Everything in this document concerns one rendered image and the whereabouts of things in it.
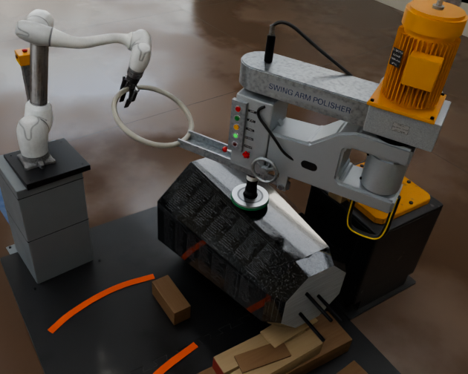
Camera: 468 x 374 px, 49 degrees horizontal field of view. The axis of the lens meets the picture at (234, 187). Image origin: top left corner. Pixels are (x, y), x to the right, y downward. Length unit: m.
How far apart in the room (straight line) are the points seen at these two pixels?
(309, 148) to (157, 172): 2.26
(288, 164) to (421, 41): 0.87
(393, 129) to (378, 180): 0.29
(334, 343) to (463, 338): 0.94
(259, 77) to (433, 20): 0.78
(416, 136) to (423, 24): 0.46
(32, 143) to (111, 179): 1.40
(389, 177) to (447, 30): 0.70
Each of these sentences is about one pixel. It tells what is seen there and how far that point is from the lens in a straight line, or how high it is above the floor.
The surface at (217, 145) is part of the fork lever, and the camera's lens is 2.90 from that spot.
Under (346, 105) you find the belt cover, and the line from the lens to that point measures 2.28.
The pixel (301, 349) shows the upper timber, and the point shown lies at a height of 0.24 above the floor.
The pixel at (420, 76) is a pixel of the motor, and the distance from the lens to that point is 2.10.
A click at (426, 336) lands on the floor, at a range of 3.66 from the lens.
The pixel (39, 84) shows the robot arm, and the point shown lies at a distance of 3.22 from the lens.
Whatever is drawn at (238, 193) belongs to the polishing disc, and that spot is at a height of 0.88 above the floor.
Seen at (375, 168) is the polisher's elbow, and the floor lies 1.38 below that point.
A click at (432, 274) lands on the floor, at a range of 4.07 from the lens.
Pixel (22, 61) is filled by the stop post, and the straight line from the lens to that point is 4.02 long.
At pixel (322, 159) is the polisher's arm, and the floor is 1.34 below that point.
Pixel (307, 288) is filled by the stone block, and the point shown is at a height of 0.68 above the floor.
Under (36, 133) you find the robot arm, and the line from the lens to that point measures 3.14.
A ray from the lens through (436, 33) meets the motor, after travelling 2.10.
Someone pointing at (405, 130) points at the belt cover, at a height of 1.63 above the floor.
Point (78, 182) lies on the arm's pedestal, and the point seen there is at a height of 0.71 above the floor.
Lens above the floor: 2.69
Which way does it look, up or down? 38 degrees down
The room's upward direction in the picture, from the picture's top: 6 degrees clockwise
